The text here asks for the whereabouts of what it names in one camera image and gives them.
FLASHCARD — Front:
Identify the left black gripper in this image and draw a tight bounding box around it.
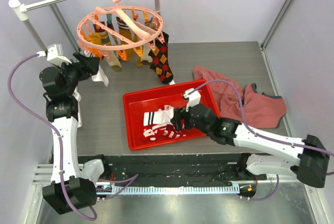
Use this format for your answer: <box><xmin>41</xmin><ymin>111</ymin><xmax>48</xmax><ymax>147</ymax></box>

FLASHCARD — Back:
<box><xmin>53</xmin><ymin>53</ymin><xmax>99</xmax><ymax>96</ymax></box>

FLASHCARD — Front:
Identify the white black striped sock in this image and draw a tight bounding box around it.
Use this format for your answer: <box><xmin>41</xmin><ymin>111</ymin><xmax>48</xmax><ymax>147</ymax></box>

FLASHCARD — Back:
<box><xmin>143</xmin><ymin>109</ymin><xmax>174</xmax><ymax>126</ymax></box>
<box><xmin>83</xmin><ymin>50</ymin><xmax>109</xmax><ymax>87</ymax></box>

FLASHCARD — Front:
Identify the red white striped sock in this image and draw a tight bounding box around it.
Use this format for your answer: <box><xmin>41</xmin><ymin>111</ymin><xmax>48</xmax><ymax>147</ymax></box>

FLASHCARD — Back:
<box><xmin>151</xmin><ymin>124</ymin><xmax>168</xmax><ymax>136</ymax></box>
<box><xmin>158</xmin><ymin>105</ymin><xmax>186</xmax><ymax>139</ymax></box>

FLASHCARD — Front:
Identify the red santa sock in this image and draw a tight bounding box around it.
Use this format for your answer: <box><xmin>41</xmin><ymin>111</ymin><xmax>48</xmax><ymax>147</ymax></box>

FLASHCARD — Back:
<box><xmin>143</xmin><ymin>128</ymin><xmax>157</xmax><ymax>141</ymax></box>

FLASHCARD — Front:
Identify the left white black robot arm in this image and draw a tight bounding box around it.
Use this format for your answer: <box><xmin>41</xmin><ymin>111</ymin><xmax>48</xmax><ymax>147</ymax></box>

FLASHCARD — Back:
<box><xmin>39</xmin><ymin>53</ymin><xmax>111</xmax><ymax>215</ymax></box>

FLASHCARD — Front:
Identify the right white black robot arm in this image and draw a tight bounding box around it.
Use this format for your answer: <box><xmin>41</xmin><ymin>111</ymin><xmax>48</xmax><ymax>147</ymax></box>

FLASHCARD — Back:
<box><xmin>171</xmin><ymin>103</ymin><xmax>330</xmax><ymax>188</ymax></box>

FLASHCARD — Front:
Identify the pink round clip hanger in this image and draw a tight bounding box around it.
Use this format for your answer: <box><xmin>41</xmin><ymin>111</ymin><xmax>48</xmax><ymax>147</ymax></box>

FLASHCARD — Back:
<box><xmin>81</xmin><ymin>0</ymin><xmax>152</xmax><ymax>61</ymax></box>

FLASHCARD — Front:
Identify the beige brown striped sock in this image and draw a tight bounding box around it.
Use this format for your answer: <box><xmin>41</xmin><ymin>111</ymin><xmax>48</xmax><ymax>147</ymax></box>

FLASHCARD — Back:
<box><xmin>93</xmin><ymin>24</ymin><xmax>122</xmax><ymax>72</ymax></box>

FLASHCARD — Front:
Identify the red plastic tray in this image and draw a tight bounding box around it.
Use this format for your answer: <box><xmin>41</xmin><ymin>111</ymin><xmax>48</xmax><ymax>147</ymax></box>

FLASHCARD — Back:
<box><xmin>123</xmin><ymin>79</ymin><xmax>206</xmax><ymax>150</ymax></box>

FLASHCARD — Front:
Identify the black argyle sock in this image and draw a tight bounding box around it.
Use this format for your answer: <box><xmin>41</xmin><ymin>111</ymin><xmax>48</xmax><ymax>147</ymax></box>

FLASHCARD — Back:
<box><xmin>148</xmin><ymin>32</ymin><xmax>175</xmax><ymax>85</ymax></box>
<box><xmin>140</xmin><ymin>18</ymin><xmax>157</xmax><ymax>65</ymax></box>

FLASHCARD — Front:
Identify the pink crumpled garment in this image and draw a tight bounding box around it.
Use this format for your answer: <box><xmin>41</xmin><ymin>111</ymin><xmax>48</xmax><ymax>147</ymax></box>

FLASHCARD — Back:
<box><xmin>193</xmin><ymin>66</ymin><xmax>287</xmax><ymax>129</ymax></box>

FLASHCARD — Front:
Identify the white clothes rack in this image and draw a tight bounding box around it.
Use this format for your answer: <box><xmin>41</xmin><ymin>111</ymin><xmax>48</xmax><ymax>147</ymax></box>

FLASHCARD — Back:
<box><xmin>8</xmin><ymin>0</ymin><xmax>164</xmax><ymax>58</ymax></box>

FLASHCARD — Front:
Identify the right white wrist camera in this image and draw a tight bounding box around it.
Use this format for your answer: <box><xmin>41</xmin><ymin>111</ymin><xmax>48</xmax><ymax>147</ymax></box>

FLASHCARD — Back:
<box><xmin>183</xmin><ymin>88</ymin><xmax>201</xmax><ymax>112</ymax></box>

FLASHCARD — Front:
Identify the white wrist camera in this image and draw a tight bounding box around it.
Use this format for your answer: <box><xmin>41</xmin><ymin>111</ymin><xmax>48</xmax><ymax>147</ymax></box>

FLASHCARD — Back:
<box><xmin>183</xmin><ymin>88</ymin><xmax>201</xmax><ymax>112</ymax></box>
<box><xmin>37</xmin><ymin>44</ymin><xmax>72</xmax><ymax>67</ymax></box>

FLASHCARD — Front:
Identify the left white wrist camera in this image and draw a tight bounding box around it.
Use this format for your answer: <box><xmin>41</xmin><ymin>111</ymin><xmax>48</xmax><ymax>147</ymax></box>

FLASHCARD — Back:
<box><xmin>37</xmin><ymin>44</ymin><xmax>72</xmax><ymax>67</ymax></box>

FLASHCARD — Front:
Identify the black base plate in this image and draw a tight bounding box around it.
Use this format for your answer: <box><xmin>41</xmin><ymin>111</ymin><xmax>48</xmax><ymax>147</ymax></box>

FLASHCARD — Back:
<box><xmin>106</xmin><ymin>154</ymin><xmax>267</xmax><ymax>187</ymax></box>

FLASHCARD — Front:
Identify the white slotted cable duct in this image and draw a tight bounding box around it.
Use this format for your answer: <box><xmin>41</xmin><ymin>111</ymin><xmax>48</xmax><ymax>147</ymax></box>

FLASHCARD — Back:
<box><xmin>120</xmin><ymin>184</ymin><xmax>240</xmax><ymax>195</ymax></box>

